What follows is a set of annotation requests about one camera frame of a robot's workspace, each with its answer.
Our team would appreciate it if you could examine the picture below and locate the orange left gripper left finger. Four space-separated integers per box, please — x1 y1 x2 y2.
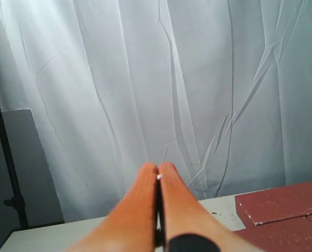
67 163 157 251

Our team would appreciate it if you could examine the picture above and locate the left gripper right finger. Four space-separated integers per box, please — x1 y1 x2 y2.
158 162 262 251

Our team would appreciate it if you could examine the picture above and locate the red brick back left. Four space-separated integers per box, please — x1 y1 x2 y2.
235 181 312 228

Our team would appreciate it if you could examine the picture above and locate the grey panel behind cloth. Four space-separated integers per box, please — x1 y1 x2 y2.
2 109 64 226

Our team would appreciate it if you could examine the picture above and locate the black backdrop stand pole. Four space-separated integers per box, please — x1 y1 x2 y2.
0 107 29 229

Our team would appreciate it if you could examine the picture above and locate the white backdrop cloth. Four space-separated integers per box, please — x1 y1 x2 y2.
0 1 312 222

